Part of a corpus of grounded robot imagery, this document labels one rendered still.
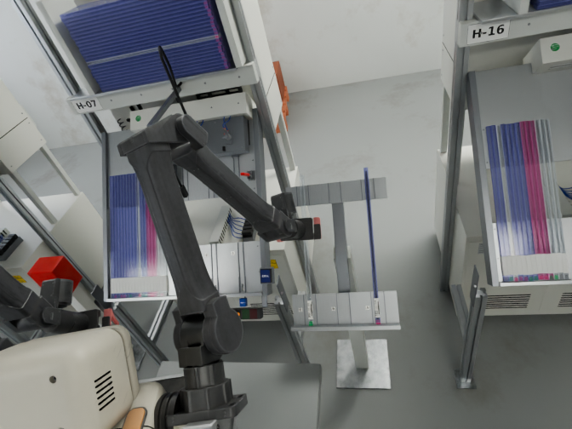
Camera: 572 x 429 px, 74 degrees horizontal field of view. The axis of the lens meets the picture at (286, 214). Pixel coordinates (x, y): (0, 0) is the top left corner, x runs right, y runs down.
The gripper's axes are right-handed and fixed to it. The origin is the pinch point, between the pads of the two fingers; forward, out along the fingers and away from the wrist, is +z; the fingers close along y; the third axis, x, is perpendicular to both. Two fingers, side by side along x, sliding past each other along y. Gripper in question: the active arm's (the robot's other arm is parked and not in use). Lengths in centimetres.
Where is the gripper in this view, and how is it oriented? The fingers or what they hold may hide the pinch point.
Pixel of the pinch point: (301, 230)
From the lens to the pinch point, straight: 122.9
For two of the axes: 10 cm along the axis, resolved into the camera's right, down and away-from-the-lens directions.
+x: 0.6, 9.9, -0.9
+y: -9.7, 0.9, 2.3
